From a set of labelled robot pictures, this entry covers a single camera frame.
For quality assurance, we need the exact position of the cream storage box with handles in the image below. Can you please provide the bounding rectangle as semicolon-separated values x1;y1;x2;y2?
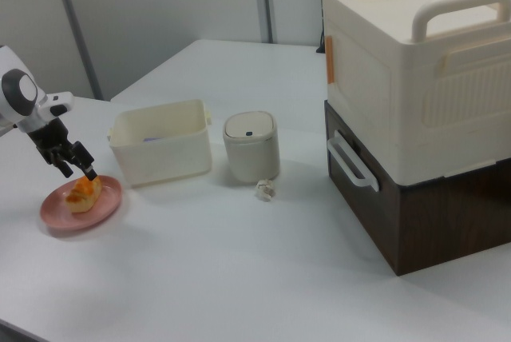
321;0;511;183

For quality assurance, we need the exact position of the small cream lidded trash can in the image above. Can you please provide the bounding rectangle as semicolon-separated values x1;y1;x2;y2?
222;109;281;183

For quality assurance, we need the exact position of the orange strip latch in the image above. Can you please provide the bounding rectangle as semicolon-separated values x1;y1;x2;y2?
325;36;335;86

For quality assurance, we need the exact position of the crumpled white paper ball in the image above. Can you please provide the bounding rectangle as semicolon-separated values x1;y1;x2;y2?
254;179;277;202

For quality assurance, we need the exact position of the dark brown drawer cabinet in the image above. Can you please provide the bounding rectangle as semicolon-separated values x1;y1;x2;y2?
323;100;511;277

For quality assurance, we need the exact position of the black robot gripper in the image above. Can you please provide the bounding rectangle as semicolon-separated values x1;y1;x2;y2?
27;117;98;181

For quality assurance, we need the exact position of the black stand pole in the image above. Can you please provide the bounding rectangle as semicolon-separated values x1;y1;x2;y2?
316;0;327;54

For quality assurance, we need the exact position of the pink round plate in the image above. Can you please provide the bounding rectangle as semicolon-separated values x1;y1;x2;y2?
39;173;124;233

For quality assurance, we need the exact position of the orange glazed bread piece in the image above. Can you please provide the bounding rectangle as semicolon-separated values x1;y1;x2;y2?
65;175;103;214

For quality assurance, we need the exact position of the cream plastic open bin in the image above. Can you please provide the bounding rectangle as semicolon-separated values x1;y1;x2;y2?
107;98;213;189

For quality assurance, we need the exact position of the white drawer handle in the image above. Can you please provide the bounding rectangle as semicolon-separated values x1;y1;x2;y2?
327;129;380;191

